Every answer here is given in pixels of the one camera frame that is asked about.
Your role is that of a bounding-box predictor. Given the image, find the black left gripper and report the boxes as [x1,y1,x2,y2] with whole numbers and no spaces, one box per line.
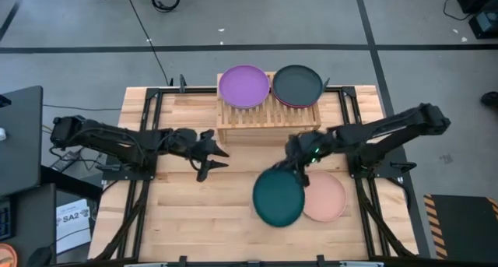
[181,128,230,182]

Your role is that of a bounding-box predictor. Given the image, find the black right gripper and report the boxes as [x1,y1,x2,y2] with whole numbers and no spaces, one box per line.
[271,140,312,187]

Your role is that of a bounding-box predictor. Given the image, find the dark teal plate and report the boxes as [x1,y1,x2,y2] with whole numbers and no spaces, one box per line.
[251,168,306,228]

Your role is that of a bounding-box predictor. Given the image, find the peach plate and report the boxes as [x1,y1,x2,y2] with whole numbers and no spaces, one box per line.
[302,170,348,223]

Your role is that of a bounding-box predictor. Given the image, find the pink plate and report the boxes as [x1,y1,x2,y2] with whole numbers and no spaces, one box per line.
[274,98,322,110]

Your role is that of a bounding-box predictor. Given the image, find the purple plate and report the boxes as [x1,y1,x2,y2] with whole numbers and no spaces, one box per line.
[218,64,271,110]

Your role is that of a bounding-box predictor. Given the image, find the black plate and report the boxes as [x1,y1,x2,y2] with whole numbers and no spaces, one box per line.
[272,64,324,107]

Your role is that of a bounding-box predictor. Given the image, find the wooden slatted shelf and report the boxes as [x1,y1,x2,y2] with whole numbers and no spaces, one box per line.
[216,71,322,146]

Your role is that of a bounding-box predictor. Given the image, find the white printed paper sheet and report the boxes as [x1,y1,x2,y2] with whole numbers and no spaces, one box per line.
[56,198,93,255]

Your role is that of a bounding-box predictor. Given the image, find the black hazard-striped platform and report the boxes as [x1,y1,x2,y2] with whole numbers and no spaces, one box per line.
[423,194,498,260]

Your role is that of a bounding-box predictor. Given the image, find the person's shoe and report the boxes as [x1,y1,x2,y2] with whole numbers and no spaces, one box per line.
[480,90,498,109]

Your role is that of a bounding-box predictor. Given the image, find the orange round object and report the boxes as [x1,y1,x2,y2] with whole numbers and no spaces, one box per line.
[0,242,19,267]

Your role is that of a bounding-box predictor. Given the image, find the black box with screen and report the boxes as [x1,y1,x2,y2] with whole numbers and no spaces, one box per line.
[468,10,498,40]

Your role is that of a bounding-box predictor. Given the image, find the black aluminium table frame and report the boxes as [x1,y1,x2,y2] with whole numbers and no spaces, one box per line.
[95,86,419,262]

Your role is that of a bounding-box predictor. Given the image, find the long black cable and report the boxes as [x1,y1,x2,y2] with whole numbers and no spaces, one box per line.
[123,0,172,86]

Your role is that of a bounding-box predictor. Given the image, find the thin black floor cable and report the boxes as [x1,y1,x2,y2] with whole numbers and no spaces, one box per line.
[42,104,122,112]

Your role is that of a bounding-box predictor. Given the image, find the coiled black cable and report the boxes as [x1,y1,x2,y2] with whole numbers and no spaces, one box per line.
[150,0,181,13]

